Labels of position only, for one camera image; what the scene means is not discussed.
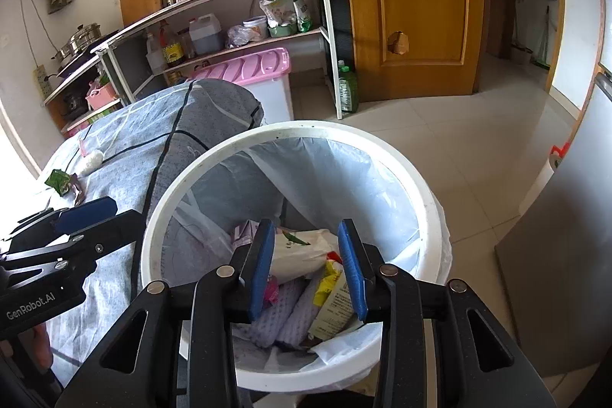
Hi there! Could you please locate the black induction cooker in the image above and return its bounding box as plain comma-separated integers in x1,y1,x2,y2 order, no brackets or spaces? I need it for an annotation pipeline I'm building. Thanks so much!
57,30,120,74

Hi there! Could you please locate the crumpled clear plastic bag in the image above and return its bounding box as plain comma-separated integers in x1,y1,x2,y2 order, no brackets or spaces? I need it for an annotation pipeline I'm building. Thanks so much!
226,24,254,50

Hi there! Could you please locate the wooden door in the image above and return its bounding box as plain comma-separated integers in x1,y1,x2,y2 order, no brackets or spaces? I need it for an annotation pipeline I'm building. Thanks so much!
342,0,488,103

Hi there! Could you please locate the black rice cooker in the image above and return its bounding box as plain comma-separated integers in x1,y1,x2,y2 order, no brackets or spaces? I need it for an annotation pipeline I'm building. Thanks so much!
62,93,89,117

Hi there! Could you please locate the person's left hand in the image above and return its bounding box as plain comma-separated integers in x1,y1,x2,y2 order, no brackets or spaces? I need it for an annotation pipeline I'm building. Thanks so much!
33,324,54,371

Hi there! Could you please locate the brown liquid jug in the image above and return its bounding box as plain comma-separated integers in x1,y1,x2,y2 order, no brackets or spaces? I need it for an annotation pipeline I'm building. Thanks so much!
189,13,225,56

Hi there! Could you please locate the steel steamer pot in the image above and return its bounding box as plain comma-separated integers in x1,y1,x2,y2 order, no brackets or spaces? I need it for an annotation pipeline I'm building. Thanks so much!
56,23,103,60

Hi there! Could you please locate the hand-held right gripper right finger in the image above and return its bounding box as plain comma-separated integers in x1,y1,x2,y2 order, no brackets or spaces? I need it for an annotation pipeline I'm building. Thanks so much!
337,218,550,408

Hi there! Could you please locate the green plastic bottle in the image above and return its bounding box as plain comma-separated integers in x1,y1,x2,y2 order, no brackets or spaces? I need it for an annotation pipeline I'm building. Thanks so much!
337,60,359,113

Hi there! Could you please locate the pink lid storage box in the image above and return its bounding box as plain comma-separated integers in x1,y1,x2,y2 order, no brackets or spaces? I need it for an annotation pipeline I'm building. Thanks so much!
191,47,295,127

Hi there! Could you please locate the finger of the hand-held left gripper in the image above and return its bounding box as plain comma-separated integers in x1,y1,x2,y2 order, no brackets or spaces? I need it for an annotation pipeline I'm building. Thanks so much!
0,196,118,247
0,208,146,289

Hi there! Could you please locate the beige bag with green leaf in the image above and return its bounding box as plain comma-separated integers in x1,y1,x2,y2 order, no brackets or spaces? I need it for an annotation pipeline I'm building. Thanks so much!
270,229,342,284

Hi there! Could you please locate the white crumpled tissue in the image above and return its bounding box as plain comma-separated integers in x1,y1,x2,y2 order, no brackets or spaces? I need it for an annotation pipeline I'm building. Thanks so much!
76,150,105,177

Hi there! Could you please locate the white plastic tub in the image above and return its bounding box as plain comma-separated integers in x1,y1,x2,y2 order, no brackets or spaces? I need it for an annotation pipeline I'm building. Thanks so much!
243,17,269,42

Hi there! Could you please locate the translucent bin liner bag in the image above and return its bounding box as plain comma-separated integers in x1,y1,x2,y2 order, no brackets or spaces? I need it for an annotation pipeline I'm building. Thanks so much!
163,135,452,390

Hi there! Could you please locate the white plastic bin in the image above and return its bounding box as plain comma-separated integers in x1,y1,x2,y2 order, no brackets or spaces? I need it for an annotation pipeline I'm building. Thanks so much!
140,120,452,394

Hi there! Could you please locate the green snack wrapper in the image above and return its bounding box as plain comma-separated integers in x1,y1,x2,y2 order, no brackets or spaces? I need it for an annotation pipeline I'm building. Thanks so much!
45,169,72,196

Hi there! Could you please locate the white power strip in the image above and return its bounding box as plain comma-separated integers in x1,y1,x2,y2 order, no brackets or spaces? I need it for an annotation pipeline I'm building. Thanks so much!
33,65,51,99

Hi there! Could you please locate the grey refrigerator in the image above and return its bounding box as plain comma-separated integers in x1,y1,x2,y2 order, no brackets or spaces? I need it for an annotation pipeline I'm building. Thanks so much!
495,59,612,377

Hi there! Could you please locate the wooden door knob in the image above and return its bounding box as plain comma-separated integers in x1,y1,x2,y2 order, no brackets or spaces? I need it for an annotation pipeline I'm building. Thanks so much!
387,30,412,55

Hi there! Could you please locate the green standing packet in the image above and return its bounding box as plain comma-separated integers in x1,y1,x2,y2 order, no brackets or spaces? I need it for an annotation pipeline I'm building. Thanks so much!
293,0,313,32

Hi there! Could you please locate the yellow white packet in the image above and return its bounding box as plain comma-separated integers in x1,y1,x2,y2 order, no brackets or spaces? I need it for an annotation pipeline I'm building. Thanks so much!
308,252,366,342

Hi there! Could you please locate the pink plastic basket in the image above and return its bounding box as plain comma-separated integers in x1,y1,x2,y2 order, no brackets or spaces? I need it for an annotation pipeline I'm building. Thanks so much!
86,81,118,110

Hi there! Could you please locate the white food bag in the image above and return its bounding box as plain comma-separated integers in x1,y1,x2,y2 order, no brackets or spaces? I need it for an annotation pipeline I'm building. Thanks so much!
259,0,295,29

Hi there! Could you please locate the red cap sauce bottle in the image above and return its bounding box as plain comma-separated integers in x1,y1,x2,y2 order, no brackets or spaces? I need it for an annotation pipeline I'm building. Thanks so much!
160,21,185,67

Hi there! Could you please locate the clear plastic bottle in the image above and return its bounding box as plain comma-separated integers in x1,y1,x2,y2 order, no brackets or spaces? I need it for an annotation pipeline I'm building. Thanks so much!
145,33,166,74

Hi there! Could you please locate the green carton box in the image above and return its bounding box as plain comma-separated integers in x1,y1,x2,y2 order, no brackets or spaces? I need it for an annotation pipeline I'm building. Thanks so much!
86,104,122,124

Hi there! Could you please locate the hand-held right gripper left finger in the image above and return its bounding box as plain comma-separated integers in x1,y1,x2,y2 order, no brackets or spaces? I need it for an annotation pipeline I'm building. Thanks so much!
55,219,277,408

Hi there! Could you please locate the low grey shelf rack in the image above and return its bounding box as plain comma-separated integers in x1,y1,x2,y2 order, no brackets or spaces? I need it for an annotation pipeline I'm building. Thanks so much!
42,54,125,136

